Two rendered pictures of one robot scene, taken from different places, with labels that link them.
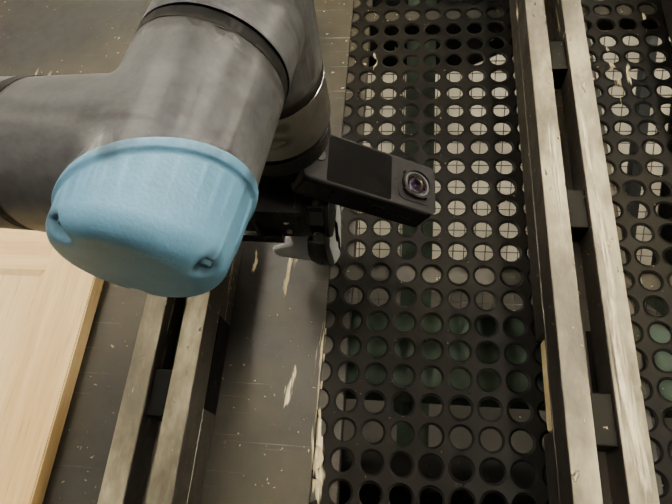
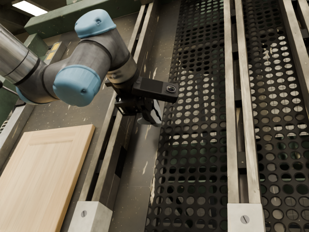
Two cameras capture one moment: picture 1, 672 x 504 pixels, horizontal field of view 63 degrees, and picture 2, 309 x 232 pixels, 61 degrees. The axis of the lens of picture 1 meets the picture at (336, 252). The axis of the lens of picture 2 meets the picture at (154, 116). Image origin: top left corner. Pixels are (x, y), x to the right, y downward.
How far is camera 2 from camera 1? 0.29 m
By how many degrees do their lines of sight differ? 20
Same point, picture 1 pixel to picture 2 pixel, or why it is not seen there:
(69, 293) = (79, 145)
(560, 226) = (230, 100)
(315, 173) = (136, 87)
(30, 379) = (66, 171)
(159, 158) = (73, 68)
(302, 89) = (121, 59)
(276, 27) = (105, 42)
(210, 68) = (87, 51)
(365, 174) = (153, 86)
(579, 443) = (231, 167)
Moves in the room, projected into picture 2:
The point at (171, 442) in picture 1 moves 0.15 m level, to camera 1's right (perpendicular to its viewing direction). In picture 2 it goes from (101, 179) to (160, 176)
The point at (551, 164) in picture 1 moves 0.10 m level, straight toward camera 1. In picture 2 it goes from (229, 81) to (213, 78)
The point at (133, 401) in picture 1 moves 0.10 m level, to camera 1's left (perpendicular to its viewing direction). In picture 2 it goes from (91, 168) to (58, 171)
